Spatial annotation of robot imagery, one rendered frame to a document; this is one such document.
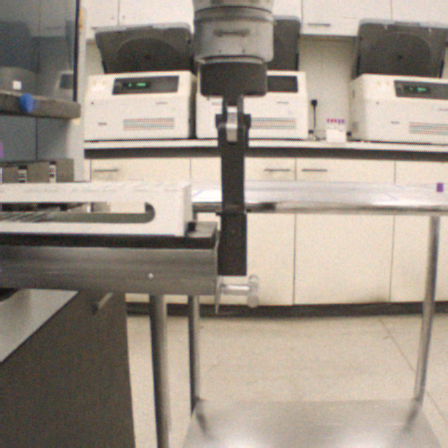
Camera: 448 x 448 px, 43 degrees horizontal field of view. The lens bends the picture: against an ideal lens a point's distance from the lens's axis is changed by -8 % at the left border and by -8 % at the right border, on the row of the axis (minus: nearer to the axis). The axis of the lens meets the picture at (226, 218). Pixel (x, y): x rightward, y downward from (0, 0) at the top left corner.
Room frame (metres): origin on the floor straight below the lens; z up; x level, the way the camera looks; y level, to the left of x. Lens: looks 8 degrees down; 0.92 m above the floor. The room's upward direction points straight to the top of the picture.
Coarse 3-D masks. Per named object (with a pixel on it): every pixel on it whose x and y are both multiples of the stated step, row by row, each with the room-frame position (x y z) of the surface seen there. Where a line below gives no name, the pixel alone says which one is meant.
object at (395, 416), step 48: (192, 192) 1.07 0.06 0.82; (288, 192) 1.07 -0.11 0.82; (336, 192) 1.08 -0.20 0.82; (384, 192) 1.09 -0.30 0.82; (432, 192) 1.11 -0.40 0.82; (432, 240) 1.32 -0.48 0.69; (432, 288) 1.31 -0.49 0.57; (192, 336) 1.36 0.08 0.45; (192, 384) 1.36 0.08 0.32; (192, 432) 1.18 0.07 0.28; (240, 432) 1.18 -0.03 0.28; (288, 432) 1.18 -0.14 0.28; (336, 432) 1.17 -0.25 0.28; (384, 432) 1.15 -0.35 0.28; (432, 432) 1.13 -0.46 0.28
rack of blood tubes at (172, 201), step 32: (0, 192) 0.63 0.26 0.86; (32, 192) 0.63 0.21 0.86; (64, 192) 0.63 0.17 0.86; (96, 192) 0.63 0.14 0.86; (128, 192) 0.63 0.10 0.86; (160, 192) 0.62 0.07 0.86; (0, 224) 0.63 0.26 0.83; (32, 224) 0.63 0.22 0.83; (64, 224) 0.63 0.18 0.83; (96, 224) 0.63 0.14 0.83; (128, 224) 0.63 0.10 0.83; (160, 224) 0.62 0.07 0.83
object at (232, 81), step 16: (208, 64) 0.64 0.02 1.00; (224, 64) 0.63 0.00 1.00; (240, 64) 0.63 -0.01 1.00; (256, 64) 0.64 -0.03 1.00; (208, 80) 0.64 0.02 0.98; (224, 80) 0.63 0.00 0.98; (240, 80) 0.63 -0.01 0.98; (256, 80) 0.64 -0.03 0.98; (208, 96) 0.66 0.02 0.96; (224, 96) 0.63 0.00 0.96; (240, 96) 0.63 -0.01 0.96; (256, 96) 0.66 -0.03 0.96; (224, 112) 0.63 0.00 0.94; (240, 112) 0.63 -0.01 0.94
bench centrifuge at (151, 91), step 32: (96, 32) 3.15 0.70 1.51; (128, 32) 3.14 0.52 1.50; (160, 32) 3.15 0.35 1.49; (128, 64) 3.40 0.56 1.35; (160, 64) 3.39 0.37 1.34; (192, 64) 3.30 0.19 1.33; (96, 96) 3.01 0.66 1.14; (128, 96) 2.99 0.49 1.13; (160, 96) 2.98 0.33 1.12; (192, 96) 3.17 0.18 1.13; (96, 128) 3.01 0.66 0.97; (128, 128) 2.99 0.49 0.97; (160, 128) 2.98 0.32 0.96; (192, 128) 3.18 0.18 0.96
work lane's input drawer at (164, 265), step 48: (0, 240) 0.63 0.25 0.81; (48, 240) 0.62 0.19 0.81; (96, 240) 0.62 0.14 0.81; (144, 240) 0.62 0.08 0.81; (192, 240) 0.62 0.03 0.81; (48, 288) 0.61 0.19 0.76; (96, 288) 0.61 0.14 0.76; (144, 288) 0.61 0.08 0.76; (192, 288) 0.60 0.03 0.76; (240, 288) 0.66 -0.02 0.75
